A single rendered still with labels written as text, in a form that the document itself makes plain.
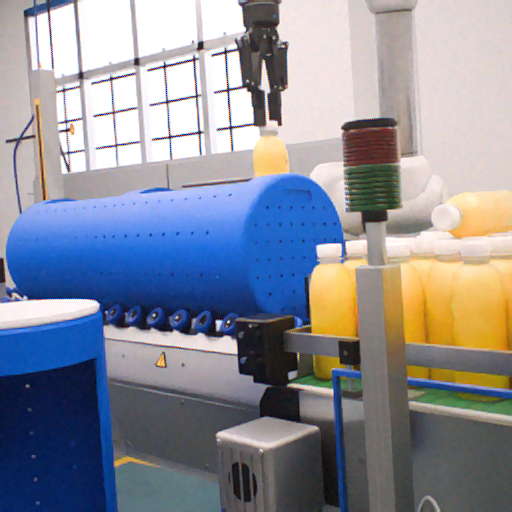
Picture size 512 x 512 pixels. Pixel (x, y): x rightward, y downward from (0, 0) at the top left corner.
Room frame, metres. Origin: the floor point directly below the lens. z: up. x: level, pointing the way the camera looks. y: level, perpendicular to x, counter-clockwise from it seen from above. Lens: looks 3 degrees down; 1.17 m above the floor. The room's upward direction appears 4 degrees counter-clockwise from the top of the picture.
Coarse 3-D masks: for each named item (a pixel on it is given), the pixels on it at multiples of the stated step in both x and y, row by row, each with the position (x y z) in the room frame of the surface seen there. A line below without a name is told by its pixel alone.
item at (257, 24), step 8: (248, 8) 1.52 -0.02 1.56; (256, 8) 1.51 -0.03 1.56; (264, 8) 1.51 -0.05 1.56; (272, 8) 1.52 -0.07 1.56; (248, 16) 1.52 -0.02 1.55; (256, 16) 1.51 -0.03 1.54; (264, 16) 1.51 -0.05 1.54; (272, 16) 1.52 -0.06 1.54; (248, 24) 1.52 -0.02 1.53; (256, 24) 1.53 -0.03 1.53; (264, 24) 1.53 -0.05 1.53; (272, 24) 1.54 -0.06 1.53; (248, 32) 1.52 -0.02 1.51; (256, 32) 1.52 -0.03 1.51; (264, 32) 1.54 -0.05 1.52; (272, 32) 1.56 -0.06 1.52; (256, 40) 1.52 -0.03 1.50; (256, 48) 1.53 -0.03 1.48
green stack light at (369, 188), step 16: (352, 176) 0.84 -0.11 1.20; (368, 176) 0.83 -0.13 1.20; (384, 176) 0.83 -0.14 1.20; (400, 176) 0.85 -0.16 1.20; (352, 192) 0.84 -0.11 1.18; (368, 192) 0.83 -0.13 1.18; (384, 192) 0.83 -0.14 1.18; (400, 192) 0.84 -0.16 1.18; (352, 208) 0.84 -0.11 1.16; (368, 208) 0.83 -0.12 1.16; (384, 208) 0.83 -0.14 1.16; (400, 208) 0.84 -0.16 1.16
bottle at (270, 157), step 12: (264, 132) 1.53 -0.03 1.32; (276, 132) 1.54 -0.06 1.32; (264, 144) 1.52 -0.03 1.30; (276, 144) 1.53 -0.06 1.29; (252, 156) 1.55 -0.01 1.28; (264, 156) 1.52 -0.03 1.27; (276, 156) 1.52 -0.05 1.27; (264, 168) 1.52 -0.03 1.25; (276, 168) 1.52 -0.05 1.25; (288, 168) 1.54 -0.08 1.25
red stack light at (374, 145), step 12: (348, 132) 0.84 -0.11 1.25; (360, 132) 0.83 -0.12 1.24; (372, 132) 0.83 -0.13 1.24; (384, 132) 0.83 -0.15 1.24; (396, 132) 0.84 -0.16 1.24; (348, 144) 0.84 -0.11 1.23; (360, 144) 0.83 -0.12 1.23; (372, 144) 0.83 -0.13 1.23; (384, 144) 0.83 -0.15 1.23; (396, 144) 0.84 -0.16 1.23; (348, 156) 0.84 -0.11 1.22; (360, 156) 0.83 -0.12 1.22; (372, 156) 0.83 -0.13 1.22; (384, 156) 0.83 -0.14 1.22; (396, 156) 0.84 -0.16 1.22
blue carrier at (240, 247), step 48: (144, 192) 1.69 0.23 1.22; (192, 192) 1.52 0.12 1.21; (240, 192) 1.40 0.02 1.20; (288, 192) 1.42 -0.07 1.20; (48, 240) 1.80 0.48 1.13; (96, 240) 1.66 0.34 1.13; (144, 240) 1.53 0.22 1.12; (192, 240) 1.43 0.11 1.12; (240, 240) 1.34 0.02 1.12; (288, 240) 1.41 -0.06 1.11; (336, 240) 1.51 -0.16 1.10; (48, 288) 1.85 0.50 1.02; (96, 288) 1.69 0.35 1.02; (144, 288) 1.56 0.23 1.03; (192, 288) 1.45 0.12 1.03; (240, 288) 1.36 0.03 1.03; (288, 288) 1.41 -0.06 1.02
